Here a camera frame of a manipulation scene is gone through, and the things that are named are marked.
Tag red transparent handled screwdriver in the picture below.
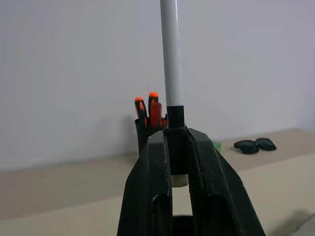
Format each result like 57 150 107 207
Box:
150 101 163 126

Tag white marker with black cap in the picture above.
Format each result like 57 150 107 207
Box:
159 0 189 188

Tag black pen holder cup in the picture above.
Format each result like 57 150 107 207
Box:
134 118 169 155

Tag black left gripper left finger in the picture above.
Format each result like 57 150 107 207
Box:
116 130 173 236

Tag black sunglasses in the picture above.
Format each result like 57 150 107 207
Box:
233 137 277 155

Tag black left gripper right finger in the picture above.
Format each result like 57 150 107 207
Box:
186 127 266 236

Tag orange black handled screwdriver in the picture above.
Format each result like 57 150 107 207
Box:
148 91 159 116
134 96 148 126

